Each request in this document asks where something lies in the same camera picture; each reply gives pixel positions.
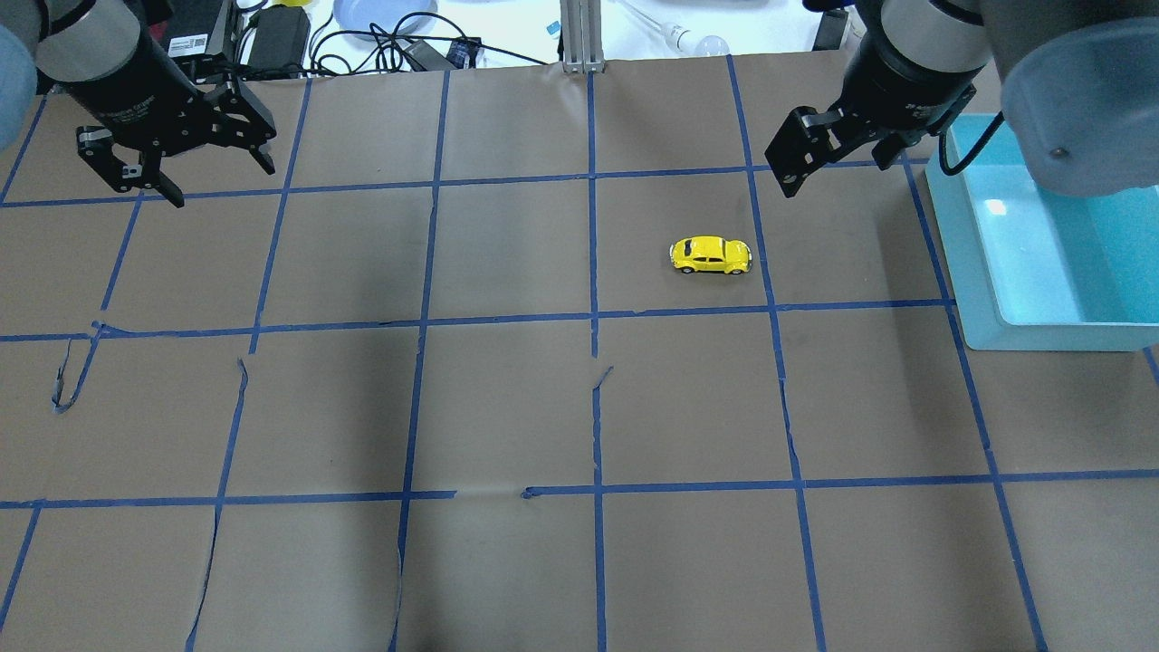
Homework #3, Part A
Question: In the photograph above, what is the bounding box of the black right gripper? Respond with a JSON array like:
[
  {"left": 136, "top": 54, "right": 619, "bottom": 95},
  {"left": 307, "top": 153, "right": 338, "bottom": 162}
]
[{"left": 765, "top": 32, "right": 981, "bottom": 198}]

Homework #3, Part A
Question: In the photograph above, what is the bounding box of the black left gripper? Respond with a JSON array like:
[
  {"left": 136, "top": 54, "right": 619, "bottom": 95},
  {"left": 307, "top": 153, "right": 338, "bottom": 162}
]
[{"left": 61, "top": 41, "right": 277, "bottom": 208}]

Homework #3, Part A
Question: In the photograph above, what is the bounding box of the yellow toy beetle car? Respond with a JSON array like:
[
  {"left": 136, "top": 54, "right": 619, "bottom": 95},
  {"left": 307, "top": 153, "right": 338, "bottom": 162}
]
[{"left": 669, "top": 235, "right": 752, "bottom": 274}]

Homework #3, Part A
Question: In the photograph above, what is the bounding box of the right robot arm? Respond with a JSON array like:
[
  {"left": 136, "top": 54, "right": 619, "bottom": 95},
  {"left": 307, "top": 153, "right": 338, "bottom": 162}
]
[{"left": 764, "top": 1, "right": 1158, "bottom": 197}]

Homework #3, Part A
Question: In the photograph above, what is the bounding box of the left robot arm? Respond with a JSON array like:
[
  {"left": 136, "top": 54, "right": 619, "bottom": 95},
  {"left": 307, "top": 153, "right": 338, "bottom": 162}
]
[{"left": 1, "top": 1, "right": 276, "bottom": 207}]

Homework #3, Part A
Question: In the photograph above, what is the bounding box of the black power adapter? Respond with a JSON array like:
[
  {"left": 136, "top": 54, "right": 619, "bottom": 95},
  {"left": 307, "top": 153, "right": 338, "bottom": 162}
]
[{"left": 245, "top": 5, "right": 309, "bottom": 80}]

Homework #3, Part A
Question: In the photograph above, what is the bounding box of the white light bulb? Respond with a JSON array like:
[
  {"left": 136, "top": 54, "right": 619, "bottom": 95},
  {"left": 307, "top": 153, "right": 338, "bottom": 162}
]
[{"left": 661, "top": 24, "right": 730, "bottom": 57}]

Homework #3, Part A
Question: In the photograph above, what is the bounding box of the light blue plastic bin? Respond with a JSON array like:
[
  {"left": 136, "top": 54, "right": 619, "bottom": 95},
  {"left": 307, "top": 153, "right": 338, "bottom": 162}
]
[{"left": 926, "top": 127, "right": 1158, "bottom": 351}]

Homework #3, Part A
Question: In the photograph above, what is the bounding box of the black cable bundle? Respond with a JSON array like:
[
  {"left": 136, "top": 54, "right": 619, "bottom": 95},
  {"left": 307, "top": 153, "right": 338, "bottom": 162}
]
[{"left": 308, "top": 10, "right": 549, "bottom": 75}]

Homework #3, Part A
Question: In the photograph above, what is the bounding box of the aluminium frame post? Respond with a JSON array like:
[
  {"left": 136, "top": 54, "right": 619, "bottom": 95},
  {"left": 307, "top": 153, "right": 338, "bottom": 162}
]
[{"left": 560, "top": 0, "right": 606, "bottom": 74}]

